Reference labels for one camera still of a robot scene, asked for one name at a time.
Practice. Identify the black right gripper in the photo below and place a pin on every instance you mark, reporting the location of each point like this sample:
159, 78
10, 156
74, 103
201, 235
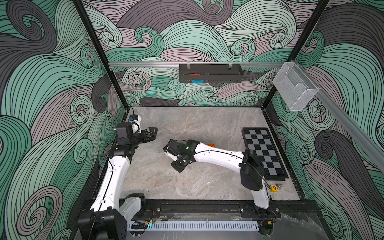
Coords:
181, 160

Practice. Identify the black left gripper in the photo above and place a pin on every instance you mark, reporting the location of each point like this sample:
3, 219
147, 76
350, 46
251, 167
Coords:
152, 136

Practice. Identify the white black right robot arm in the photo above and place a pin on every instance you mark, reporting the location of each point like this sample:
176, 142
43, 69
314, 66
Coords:
246, 163

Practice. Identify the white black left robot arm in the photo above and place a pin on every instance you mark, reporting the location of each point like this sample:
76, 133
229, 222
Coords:
108, 217

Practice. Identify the black white chessboard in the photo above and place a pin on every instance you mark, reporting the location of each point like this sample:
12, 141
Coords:
261, 141

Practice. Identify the yellow numbered cube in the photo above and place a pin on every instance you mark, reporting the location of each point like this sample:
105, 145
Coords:
274, 188

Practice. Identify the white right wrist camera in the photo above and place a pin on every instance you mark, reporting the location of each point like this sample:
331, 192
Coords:
172, 149

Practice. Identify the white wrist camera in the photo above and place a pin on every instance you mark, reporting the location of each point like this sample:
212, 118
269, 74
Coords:
135, 121
172, 149

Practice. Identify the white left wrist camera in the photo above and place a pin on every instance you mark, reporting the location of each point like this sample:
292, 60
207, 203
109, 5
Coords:
135, 121

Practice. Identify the black left corner post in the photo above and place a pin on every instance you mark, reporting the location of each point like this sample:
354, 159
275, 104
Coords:
95, 41

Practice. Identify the black corner post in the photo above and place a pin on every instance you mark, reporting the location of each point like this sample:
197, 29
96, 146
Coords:
309, 27
95, 41

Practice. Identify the black wall tray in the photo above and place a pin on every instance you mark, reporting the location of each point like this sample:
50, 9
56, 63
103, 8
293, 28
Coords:
210, 73

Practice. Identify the white slotted cable duct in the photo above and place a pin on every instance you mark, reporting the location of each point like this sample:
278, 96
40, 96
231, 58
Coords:
237, 226

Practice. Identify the aluminium rail back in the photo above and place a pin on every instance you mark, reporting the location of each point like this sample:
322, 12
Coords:
141, 64

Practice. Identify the aluminium rail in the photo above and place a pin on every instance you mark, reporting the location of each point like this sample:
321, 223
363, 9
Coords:
331, 96
141, 64

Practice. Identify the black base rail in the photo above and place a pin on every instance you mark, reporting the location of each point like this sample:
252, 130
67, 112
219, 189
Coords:
238, 209

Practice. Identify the clear plastic wall box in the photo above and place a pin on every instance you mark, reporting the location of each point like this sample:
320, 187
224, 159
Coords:
295, 86

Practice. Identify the black right corner post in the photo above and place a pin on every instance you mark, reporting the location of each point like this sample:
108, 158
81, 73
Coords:
309, 27

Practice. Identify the aluminium rail right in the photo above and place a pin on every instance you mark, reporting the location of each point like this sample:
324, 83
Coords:
331, 96

